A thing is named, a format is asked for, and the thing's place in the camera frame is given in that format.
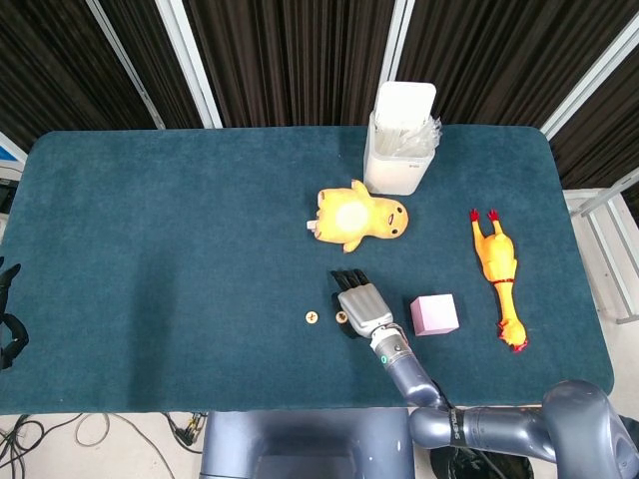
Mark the cream chess piece red character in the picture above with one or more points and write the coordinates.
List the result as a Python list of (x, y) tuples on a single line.
[(311, 317)]

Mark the black power plug strip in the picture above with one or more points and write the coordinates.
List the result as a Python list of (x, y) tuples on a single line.
[(190, 431)]

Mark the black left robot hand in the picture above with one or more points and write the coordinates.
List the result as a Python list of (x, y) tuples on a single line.
[(10, 339)]

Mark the white plastic bin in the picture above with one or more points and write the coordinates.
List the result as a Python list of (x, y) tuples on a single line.
[(394, 169)]

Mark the aluminium frame rack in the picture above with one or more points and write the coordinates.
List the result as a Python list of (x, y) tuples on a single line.
[(579, 199)]

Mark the yellow plush duck toy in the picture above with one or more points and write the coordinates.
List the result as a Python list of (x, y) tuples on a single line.
[(374, 219)]

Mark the wide white frame post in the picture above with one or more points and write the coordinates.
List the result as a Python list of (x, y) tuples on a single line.
[(192, 65)]

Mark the yellow rubber chicken toy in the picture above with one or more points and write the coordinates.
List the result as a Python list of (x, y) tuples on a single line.
[(496, 254)]

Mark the black pleated curtain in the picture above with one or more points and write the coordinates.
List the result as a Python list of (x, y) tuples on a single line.
[(299, 50)]

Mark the blue grey right robot arm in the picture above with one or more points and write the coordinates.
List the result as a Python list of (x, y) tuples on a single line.
[(414, 374)]

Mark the thin grey frame post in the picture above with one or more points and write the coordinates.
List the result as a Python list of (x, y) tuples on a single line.
[(127, 65)]

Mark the cream chess piece black character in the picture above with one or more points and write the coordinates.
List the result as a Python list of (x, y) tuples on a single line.
[(341, 317)]

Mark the blue white panel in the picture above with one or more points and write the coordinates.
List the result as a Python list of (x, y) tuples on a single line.
[(7, 154)]

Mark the pink foam cube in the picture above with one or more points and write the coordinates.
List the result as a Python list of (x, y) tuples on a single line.
[(437, 314)]

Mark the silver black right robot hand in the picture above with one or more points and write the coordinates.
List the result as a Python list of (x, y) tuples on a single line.
[(364, 309)]

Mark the blue robot torso base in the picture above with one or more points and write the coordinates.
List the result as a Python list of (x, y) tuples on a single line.
[(299, 439)]

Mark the teal table cloth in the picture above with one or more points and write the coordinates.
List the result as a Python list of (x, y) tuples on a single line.
[(150, 274)]

